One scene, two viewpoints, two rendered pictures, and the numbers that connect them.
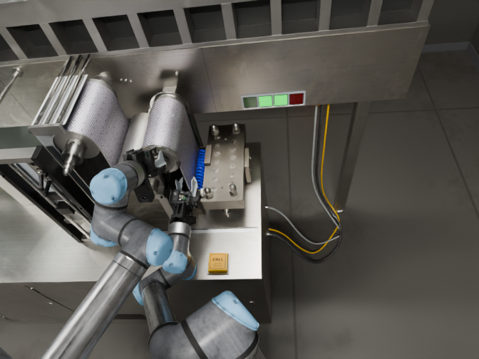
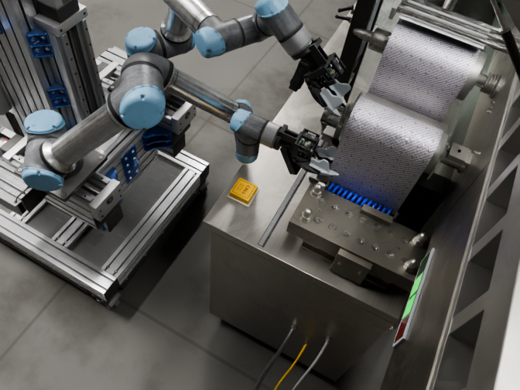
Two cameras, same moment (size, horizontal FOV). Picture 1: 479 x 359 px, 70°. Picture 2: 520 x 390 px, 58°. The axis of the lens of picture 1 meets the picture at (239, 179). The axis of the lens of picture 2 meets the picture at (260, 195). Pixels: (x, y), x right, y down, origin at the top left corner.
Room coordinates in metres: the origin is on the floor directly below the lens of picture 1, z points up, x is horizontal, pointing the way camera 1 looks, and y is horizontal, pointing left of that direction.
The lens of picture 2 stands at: (0.70, -0.71, 2.18)
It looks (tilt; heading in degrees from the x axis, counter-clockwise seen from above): 56 degrees down; 98
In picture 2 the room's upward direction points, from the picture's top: 10 degrees clockwise
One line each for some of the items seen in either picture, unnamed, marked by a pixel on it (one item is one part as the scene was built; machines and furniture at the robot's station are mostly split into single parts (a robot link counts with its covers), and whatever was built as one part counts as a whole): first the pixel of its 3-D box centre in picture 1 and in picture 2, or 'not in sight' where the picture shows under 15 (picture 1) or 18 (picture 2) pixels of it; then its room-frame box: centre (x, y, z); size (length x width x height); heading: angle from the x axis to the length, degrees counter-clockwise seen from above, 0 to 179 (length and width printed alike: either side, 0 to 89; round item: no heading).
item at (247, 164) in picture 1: (248, 165); (350, 268); (0.90, -0.05, 0.97); 0.10 x 0.03 x 0.11; 169
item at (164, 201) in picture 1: (164, 200); (328, 148); (0.75, 0.29, 1.05); 0.06 x 0.05 x 0.31; 169
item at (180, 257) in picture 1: (176, 253); (249, 125); (0.49, 0.25, 1.11); 0.11 x 0.08 x 0.09; 169
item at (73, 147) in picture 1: (74, 152); (381, 41); (0.81, 0.50, 1.34); 0.06 x 0.06 x 0.06; 79
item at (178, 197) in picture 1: (182, 209); (296, 145); (0.65, 0.22, 1.12); 0.12 x 0.08 x 0.09; 169
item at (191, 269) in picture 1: (179, 267); (247, 142); (0.49, 0.26, 1.01); 0.11 x 0.08 x 0.11; 115
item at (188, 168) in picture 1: (189, 157); (369, 179); (0.88, 0.17, 1.11); 0.23 x 0.01 x 0.18; 169
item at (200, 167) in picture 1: (200, 169); (360, 201); (0.88, 0.15, 1.03); 0.21 x 0.04 x 0.03; 169
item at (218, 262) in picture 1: (218, 262); (243, 190); (0.52, 0.14, 0.91); 0.07 x 0.07 x 0.02; 79
